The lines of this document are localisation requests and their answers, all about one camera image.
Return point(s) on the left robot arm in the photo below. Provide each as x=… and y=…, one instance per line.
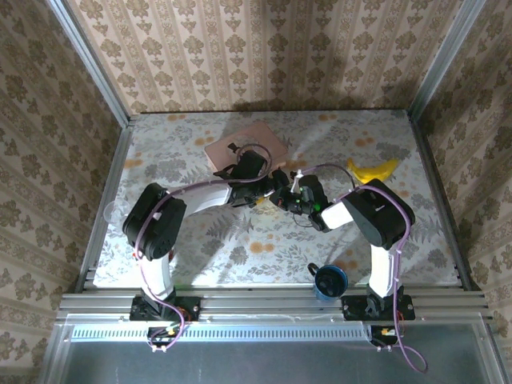
x=156, y=224

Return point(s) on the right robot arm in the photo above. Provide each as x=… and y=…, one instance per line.
x=380, y=212

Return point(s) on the floral patterned tablecloth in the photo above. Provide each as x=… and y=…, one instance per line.
x=240, y=256

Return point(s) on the blue mug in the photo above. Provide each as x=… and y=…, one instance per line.
x=330, y=282

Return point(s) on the yellow banana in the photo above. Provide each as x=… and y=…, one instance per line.
x=374, y=171

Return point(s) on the clear plastic cup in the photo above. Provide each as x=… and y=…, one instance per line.
x=116, y=212

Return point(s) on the grey sheet metal panel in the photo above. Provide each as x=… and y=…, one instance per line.
x=260, y=364

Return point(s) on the aluminium frame rail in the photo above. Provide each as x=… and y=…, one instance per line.
x=440, y=192
x=104, y=208
x=260, y=306

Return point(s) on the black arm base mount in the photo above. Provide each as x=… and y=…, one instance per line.
x=188, y=310
x=356, y=310

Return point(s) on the aluminium frame post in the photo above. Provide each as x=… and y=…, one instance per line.
x=448, y=60
x=88, y=60

